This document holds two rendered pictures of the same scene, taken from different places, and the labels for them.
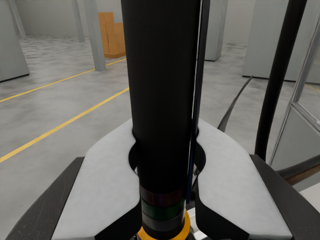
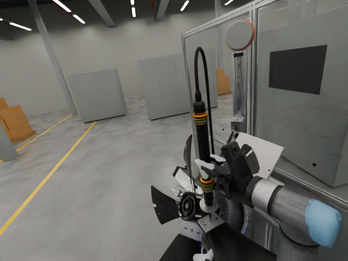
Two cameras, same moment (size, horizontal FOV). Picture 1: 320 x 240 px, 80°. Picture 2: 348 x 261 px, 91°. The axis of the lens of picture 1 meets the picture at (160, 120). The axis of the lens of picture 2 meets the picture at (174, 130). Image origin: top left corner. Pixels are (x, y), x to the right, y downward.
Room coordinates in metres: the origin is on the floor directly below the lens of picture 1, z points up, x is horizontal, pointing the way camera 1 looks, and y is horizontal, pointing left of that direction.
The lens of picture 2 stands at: (-0.27, 0.34, 1.79)
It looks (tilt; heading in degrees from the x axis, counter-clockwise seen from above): 21 degrees down; 327
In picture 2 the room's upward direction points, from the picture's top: 9 degrees counter-clockwise
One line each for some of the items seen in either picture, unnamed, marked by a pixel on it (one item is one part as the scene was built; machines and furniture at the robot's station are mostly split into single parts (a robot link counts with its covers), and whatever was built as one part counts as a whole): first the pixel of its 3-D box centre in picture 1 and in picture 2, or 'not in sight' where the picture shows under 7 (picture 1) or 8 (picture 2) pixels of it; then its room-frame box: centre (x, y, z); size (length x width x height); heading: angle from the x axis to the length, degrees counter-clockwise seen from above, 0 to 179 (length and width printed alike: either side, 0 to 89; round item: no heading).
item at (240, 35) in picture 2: not in sight; (239, 35); (0.40, -0.65, 1.88); 0.17 x 0.15 x 0.16; 170
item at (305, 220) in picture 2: not in sight; (302, 214); (-0.19, 0.00, 1.45); 0.11 x 0.08 x 0.09; 0
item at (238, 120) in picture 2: not in sight; (237, 124); (0.36, -0.57, 1.37); 0.10 x 0.07 x 0.08; 115
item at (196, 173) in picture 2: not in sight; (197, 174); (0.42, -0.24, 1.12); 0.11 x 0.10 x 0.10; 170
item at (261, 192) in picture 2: not in sight; (266, 193); (-0.11, -0.01, 1.46); 0.08 x 0.05 x 0.08; 90
